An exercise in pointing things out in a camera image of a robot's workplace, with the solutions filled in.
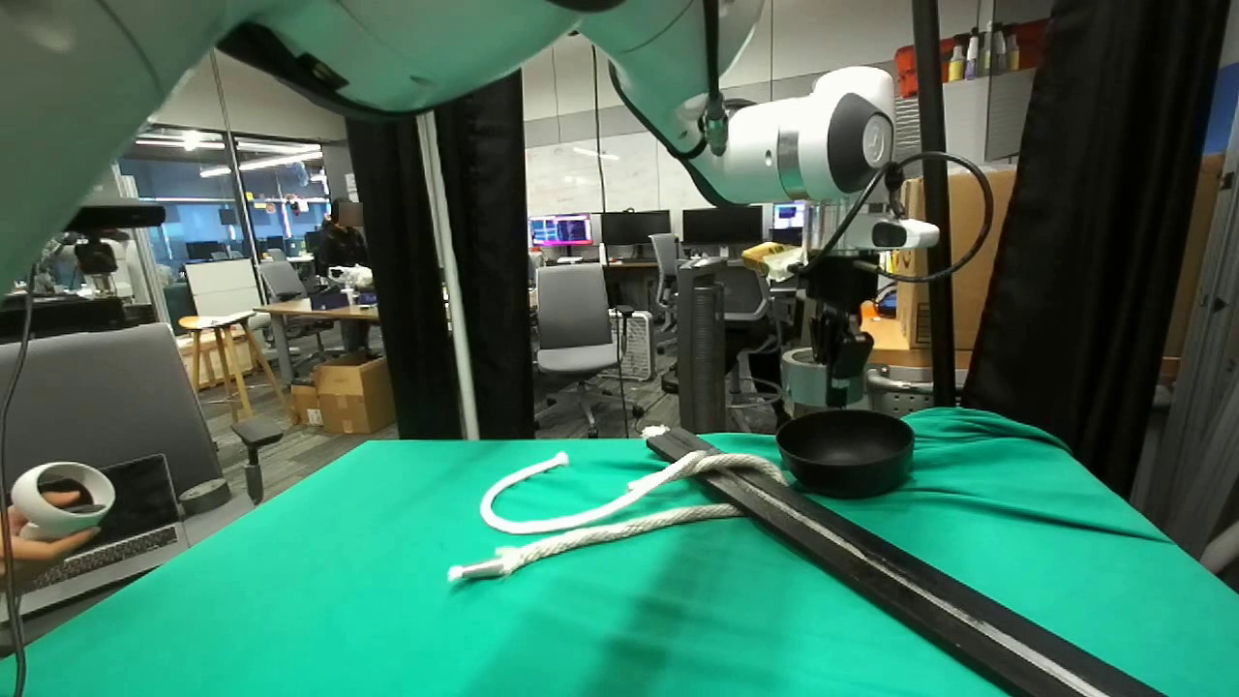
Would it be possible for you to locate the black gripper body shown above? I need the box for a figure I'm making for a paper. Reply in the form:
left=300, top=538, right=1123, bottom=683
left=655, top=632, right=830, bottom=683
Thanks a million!
left=800, top=250, right=876, bottom=334

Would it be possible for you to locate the gray tape roll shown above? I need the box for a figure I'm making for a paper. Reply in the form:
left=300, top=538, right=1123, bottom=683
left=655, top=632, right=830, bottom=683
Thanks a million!
left=780, top=347, right=864, bottom=415

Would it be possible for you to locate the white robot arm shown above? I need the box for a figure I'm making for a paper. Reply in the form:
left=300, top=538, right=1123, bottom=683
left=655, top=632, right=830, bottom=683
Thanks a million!
left=0, top=0, right=896, bottom=283

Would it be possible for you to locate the black bowl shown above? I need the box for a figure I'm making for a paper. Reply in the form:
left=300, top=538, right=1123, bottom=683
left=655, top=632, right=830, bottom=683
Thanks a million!
left=780, top=410, right=916, bottom=498

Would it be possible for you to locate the operator hand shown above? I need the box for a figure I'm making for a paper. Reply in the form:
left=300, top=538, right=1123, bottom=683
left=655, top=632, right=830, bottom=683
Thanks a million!
left=3, top=508, right=97, bottom=579

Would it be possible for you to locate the black curtain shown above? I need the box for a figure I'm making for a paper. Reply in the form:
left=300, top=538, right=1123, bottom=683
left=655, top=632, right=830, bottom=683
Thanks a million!
left=966, top=0, right=1231, bottom=496

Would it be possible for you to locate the gray office chair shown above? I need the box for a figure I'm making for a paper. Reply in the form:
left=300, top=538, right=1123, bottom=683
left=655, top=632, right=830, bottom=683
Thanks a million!
left=536, top=264, right=621, bottom=434

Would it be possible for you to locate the green table cloth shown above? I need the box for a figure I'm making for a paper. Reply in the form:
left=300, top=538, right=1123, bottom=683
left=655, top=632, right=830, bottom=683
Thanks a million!
left=3, top=405, right=1239, bottom=697

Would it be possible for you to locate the long black bar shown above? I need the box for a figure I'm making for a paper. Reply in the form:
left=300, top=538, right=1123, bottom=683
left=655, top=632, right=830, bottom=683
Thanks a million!
left=645, top=427, right=1158, bottom=697

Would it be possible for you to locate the person in background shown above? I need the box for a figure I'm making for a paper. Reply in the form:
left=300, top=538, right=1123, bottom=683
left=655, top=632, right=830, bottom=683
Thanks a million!
left=310, top=197, right=374, bottom=359

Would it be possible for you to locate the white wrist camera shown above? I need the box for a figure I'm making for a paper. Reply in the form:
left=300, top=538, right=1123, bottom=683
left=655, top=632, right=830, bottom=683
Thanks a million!
left=872, top=217, right=943, bottom=250

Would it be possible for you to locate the black cylinder post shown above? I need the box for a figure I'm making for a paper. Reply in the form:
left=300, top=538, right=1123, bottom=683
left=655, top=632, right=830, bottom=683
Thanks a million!
left=679, top=270, right=723, bottom=434

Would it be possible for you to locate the white braided rope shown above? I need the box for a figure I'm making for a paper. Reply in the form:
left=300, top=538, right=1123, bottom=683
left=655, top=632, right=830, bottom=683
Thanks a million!
left=446, top=421, right=792, bottom=587

